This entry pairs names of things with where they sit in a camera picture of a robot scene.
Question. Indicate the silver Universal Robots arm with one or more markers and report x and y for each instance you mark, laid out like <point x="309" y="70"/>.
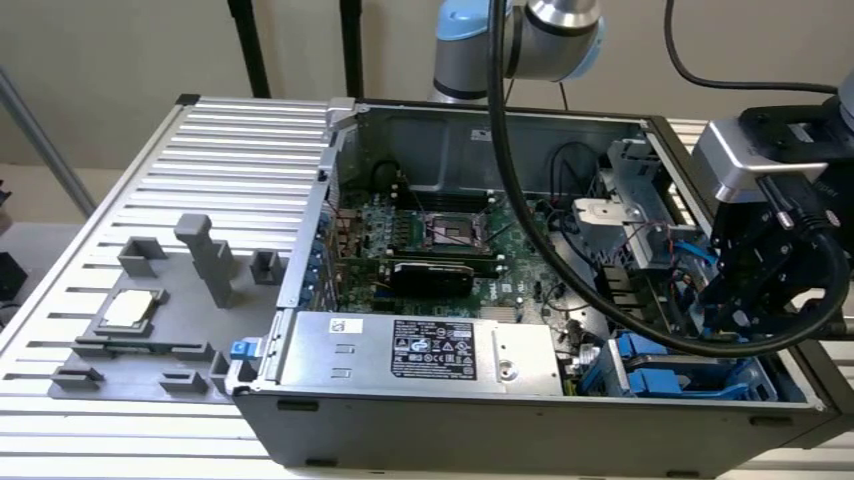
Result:
<point x="554" y="45"/>

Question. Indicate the green motherboard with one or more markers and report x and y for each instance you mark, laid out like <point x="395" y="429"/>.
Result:
<point x="507" y="265"/>

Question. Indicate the metal drive cage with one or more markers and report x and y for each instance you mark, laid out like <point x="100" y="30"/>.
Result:
<point x="620" y="210"/>

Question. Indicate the open black PC case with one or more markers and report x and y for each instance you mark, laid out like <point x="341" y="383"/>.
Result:
<point x="467" y="430"/>

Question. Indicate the black box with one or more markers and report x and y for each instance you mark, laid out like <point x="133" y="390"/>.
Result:
<point x="9" y="277"/>

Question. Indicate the black graphics card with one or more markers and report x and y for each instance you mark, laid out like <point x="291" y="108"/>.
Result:
<point x="430" y="280"/>

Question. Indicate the black table corner cap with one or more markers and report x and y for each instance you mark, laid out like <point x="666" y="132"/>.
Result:
<point x="187" y="99"/>

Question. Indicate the hard disk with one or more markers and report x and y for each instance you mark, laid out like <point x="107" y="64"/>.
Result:
<point x="640" y="352"/>

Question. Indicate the grey parts rack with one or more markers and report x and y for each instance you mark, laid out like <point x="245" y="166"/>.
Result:
<point x="173" y="345"/>

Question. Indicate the CPU socket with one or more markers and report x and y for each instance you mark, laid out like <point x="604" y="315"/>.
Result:
<point x="454" y="230"/>

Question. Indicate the black stand pole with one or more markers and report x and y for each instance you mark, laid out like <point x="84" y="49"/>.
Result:
<point x="249" y="50"/>
<point x="351" y="50"/>

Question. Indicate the silver power supply unit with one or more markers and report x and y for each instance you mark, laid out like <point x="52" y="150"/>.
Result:
<point x="374" y="350"/>

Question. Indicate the grey disk bay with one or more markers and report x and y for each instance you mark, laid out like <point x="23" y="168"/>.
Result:
<point x="754" y="380"/>

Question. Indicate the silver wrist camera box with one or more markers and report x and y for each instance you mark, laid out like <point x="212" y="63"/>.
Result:
<point x="727" y="155"/>

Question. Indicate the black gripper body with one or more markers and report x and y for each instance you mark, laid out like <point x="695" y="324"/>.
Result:
<point x="754" y="230"/>

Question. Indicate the black fan shroud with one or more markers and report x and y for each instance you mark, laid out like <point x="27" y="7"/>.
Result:
<point x="623" y="295"/>

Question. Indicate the silver CPU chip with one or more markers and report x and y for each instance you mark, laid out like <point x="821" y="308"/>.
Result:
<point x="132" y="307"/>

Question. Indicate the grey metal frame leg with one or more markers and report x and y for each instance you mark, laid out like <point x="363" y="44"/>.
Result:
<point x="40" y="140"/>

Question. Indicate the blue case latch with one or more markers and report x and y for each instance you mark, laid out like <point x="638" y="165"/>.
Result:
<point x="243" y="349"/>

